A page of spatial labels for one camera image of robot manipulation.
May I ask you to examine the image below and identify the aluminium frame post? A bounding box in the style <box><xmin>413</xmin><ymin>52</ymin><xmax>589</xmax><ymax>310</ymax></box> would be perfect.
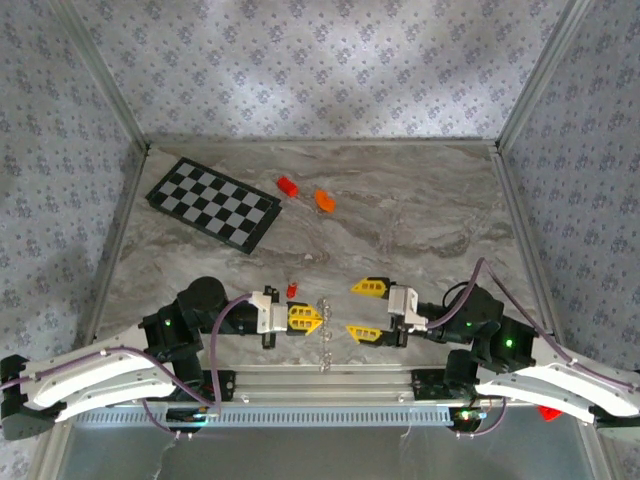
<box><xmin>497</xmin><ymin>0</ymin><xmax>596</xmax><ymax>151</ymax></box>
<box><xmin>49</xmin><ymin>0</ymin><xmax>151</xmax><ymax>154</ymax></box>

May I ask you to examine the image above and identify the black left controller board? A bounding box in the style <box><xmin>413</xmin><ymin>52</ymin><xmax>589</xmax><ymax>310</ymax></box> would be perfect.
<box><xmin>166</xmin><ymin>407</ymin><xmax>222</xmax><ymax>434</ymax></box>

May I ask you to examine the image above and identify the black grey chessboard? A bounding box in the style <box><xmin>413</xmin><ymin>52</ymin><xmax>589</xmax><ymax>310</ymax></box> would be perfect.
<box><xmin>144</xmin><ymin>157</ymin><xmax>283</xmax><ymax>256</ymax></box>

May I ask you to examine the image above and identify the silver chain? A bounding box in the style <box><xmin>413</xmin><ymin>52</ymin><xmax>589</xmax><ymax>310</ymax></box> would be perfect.
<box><xmin>315</xmin><ymin>297</ymin><xmax>337</xmax><ymax>374</ymax></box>

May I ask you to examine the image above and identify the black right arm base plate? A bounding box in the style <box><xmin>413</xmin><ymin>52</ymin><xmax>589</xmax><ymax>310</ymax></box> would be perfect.
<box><xmin>410</xmin><ymin>368</ymin><xmax>481</xmax><ymax>401</ymax></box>

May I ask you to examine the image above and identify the grey metal sheet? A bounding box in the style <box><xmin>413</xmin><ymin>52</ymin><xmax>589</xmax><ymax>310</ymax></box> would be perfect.
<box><xmin>54</xmin><ymin>424</ymin><xmax>599</xmax><ymax>480</ymax></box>

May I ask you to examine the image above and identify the black right controller board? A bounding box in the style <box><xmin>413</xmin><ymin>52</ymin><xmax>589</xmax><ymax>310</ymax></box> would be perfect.
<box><xmin>448</xmin><ymin>407</ymin><xmax>490</xmax><ymax>435</ymax></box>

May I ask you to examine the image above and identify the black controller board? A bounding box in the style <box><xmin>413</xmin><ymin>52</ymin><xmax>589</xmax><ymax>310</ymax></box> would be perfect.
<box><xmin>166</xmin><ymin>407</ymin><xmax>222</xmax><ymax>434</ymax></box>
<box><xmin>448</xmin><ymin>407</ymin><xmax>490</xmax><ymax>435</ymax></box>

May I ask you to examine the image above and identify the orange curved plastic piece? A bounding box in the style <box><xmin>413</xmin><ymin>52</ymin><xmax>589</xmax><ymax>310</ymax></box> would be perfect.
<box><xmin>313</xmin><ymin>188</ymin><xmax>338</xmax><ymax>214</ymax></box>

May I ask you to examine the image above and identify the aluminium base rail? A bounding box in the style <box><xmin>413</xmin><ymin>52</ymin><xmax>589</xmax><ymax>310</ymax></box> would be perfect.
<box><xmin>54</xmin><ymin>364</ymin><xmax>596</xmax><ymax>406</ymax></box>

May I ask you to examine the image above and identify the aluminium table edge rail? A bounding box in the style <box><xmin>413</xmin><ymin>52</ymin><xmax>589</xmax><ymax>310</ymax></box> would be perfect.
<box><xmin>74</xmin><ymin>144</ymin><xmax>152</xmax><ymax>354</ymax></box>
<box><xmin>147</xmin><ymin>137</ymin><xmax>501</xmax><ymax>150</ymax></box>
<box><xmin>489</xmin><ymin>144</ymin><xmax>564</xmax><ymax>346</ymax></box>

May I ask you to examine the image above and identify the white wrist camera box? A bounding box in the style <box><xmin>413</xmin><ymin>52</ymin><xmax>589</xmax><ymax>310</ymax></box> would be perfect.
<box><xmin>252</xmin><ymin>292</ymin><xmax>289</xmax><ymax>334</ymax></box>
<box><xmin>387</xmin><ymin>285</ymin><xmax>429</xmax><ymax>334</ymax></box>

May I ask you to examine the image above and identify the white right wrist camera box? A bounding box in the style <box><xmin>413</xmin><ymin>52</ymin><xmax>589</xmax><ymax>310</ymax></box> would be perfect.
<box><xmin>387</xmin><ymin>285</ymin><xmax>429</xmax><ymax>334</ymax></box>

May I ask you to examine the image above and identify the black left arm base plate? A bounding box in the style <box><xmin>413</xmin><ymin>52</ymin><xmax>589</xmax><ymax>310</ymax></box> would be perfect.
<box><xmin>169</xmin><ymin>369</ymin><xmax>237</xmax><ymax>403</ymax></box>

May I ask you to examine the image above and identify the grey slotted cable duct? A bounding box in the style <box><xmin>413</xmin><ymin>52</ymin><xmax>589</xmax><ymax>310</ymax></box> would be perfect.
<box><xmin>74</xmin><ymin>405</ymin><xmax>454</xmax><ymax>429</ymax></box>

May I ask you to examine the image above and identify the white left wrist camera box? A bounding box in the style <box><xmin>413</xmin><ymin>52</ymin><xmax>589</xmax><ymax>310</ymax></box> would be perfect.
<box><xmin>252</xmin><ymin>292</ymin><xmax>289</xmax><ymax>334</ymax></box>

